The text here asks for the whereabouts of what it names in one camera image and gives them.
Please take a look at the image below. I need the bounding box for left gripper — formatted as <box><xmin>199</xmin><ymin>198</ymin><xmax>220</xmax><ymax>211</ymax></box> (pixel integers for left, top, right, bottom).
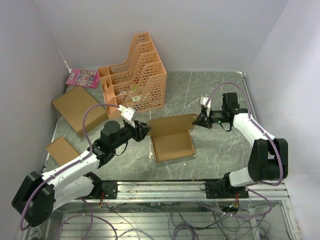
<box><xmin>111</xmin><ymin>120</ymin><xmax>152</xmax><ymax>150</ymax></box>

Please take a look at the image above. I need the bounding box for brown cardboard box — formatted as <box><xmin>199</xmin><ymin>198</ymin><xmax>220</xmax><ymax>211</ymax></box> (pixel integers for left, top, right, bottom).
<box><xmin>147</xmin><ymin>113</ymin><xmax>198</xmax><ymax>162</ymax></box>

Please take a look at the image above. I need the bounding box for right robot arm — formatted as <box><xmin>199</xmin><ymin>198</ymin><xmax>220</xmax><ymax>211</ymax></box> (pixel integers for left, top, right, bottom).
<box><xmin>192</xmin><ymin>92</ymin><xmax>289</xmax><ymax>198</ymax></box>

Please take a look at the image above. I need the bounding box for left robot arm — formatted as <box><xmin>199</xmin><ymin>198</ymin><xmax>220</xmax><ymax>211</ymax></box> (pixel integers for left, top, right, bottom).
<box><xmin>11</xmin><ymin>120</ymin><xmax>151</xmax><ymax>230</ymax></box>

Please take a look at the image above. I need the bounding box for large folded cardboard box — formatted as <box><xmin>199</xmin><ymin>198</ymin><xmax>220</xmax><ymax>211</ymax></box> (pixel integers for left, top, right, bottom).
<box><xmin>52</xmin><ymin>86</ymin><xmax>108</xmax><ymax>137</ymax></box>

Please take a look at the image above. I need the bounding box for small folded cardboard box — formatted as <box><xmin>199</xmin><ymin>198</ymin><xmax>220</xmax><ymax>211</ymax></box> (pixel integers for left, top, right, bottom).
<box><xmin>45</xmin><ymin>136</ymin><xmax>80</xmax><ymax>166</ymax></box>

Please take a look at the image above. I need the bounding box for orange plastic file organizer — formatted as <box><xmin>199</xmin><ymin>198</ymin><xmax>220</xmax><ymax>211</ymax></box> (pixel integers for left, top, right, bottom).
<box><xmin>97</xmin><ymin>32</ymin><xmax>167</xmax><ymax>112</ymax></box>

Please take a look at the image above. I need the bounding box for pink sticker sheet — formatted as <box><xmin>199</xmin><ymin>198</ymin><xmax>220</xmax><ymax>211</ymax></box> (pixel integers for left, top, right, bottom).
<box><xmin>65</xmin><ymin>68</ymin><xmax>100</xmax><ymax>89</ymax></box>

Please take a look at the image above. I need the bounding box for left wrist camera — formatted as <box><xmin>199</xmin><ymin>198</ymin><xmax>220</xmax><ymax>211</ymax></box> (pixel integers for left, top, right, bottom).
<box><xmin>118</xmin><ymin>105</ymin><xmax>138</xmax><ymax>127</ymax></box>

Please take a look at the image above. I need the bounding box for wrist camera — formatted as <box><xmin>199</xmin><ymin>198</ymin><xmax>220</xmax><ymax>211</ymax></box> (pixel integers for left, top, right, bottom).
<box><xmin>118</xmin><ymin>105</ymin><xmax>138</xmax><ymax>127</ymax></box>
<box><xmin>200</xmin><ymin>97</ymin><xmax>211</xmax><ymax>112</ymax></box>

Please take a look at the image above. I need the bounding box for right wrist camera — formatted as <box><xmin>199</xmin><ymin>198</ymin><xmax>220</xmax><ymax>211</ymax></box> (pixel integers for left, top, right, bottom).
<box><xmin>200</xmin><ymin>97</ymin><xmax>211</xmax><ymax>112</ymax></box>

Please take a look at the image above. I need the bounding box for aluminium mounting rail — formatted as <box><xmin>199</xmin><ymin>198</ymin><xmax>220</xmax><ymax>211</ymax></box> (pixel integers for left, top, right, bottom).
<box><xmin>87</xmin><ymin>181</ymin><xmax>290</xmax><ymax>203</ymax></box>

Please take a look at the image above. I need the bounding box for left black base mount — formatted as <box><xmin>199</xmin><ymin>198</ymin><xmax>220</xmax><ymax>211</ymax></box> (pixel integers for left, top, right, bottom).
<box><xmin>101</xmin><ymin>181</ymin><xmax>118</xmax><ymax>200</ymax></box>

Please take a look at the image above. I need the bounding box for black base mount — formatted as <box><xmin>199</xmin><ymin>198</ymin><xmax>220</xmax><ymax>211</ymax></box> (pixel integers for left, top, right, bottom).
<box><xmin>199</xmin><ymin>180</ymin><xmax>249</xmax><ymax>199</ymax></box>
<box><xmin>101</xmin><ymin>181</ymin><xmax>118</xmax><ymax>200</ymax></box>

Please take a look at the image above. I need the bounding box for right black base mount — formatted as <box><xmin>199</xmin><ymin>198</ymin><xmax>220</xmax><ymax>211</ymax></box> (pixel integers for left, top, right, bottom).
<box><xmin>199</xmin><ymin>180</ymin><xmax>249</xmax><ymax>199</ymax></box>

